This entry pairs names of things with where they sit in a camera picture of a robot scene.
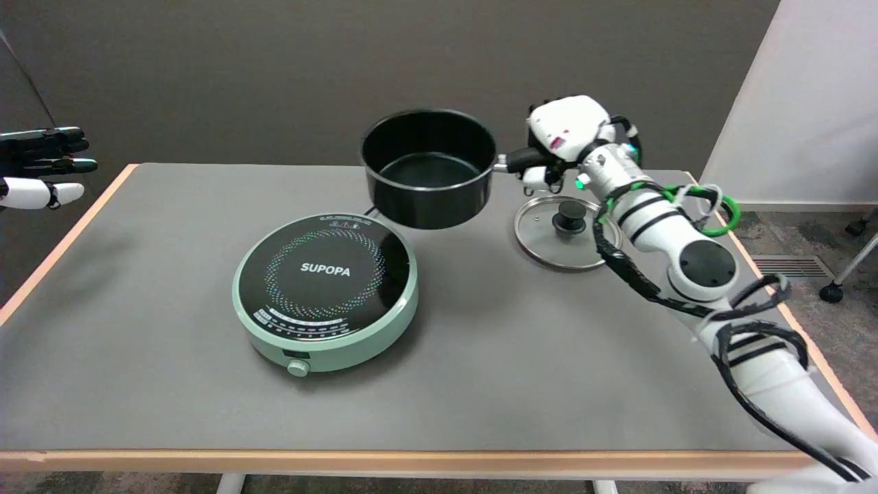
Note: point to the chair leg with black caster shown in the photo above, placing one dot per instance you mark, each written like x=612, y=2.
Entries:
x=850, y=264

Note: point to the white table leg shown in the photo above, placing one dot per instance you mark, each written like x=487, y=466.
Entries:
x=605, y=486
x=230, y=483

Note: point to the green SUPOPA induction cooker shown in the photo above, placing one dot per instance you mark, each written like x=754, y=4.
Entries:
x=325, y=291

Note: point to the glass pot lid black knob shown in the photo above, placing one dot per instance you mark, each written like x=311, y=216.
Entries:
x=559, y=233

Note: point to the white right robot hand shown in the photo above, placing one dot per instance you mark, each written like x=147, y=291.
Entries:
x=569, y=127

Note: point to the grey table mat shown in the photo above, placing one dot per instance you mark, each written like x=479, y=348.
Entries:
x=343, y=384

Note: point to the floor air vent grille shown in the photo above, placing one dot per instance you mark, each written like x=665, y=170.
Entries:
x=792, y=265

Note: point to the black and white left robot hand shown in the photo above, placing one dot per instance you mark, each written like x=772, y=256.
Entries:
x=41, y=165

